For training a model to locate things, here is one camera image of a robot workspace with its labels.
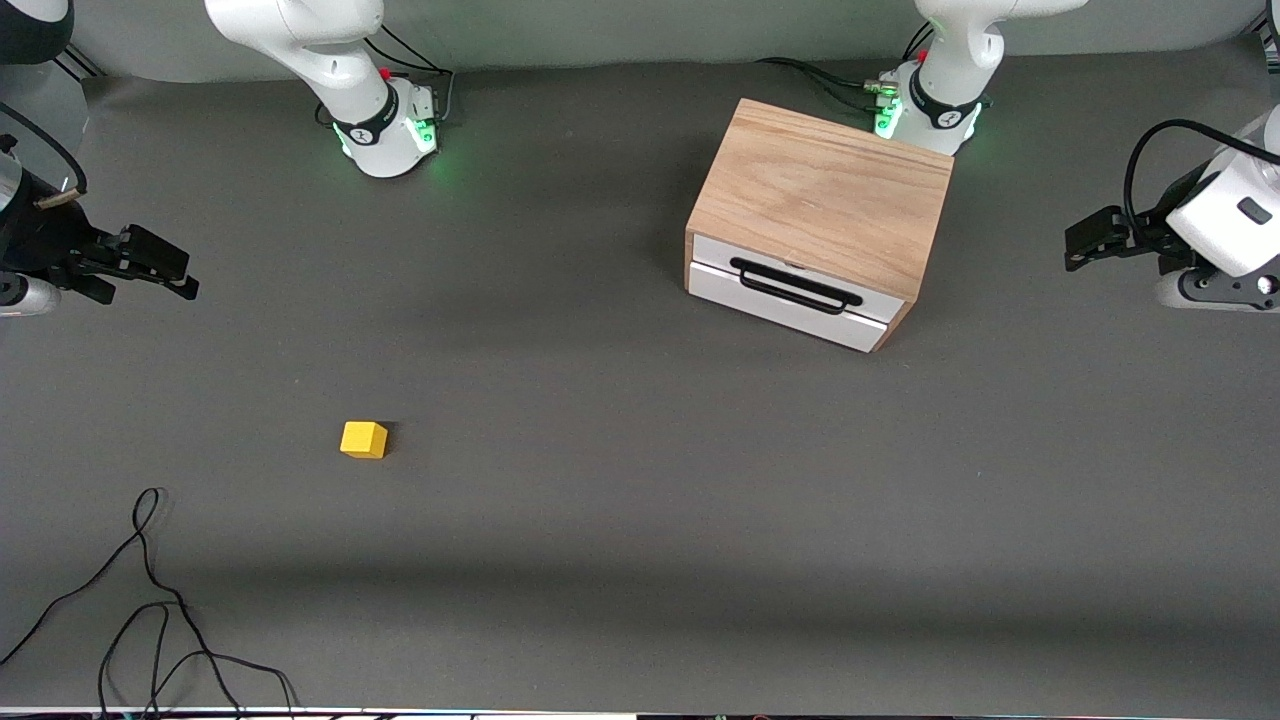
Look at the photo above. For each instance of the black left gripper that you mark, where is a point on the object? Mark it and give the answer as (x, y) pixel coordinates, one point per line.
(1156, 228)

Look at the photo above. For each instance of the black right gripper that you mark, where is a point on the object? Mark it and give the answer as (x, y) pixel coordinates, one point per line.
(42, 240)

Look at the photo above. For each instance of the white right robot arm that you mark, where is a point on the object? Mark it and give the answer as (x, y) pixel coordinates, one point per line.
(330, 60)

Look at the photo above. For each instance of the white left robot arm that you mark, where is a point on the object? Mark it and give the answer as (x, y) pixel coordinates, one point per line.
(950, 50)

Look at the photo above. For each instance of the yellow cube block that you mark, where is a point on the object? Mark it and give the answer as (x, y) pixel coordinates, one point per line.
(362, 440)

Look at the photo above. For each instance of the wooden drawer cabinet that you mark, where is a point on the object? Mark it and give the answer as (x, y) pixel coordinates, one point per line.
(820, 180)

